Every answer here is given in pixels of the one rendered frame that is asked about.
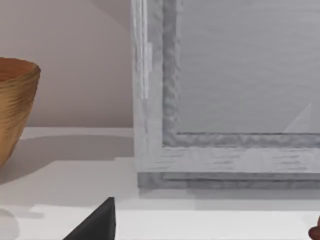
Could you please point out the brown object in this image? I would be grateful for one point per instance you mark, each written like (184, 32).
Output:
(315, 231)

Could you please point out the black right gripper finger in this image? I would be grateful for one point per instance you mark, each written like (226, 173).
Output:
(100, 222)

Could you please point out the grey cabinet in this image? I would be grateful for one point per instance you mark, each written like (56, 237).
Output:
(225, 100)

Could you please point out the brown woven basket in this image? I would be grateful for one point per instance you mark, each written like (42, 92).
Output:
(15, 105)

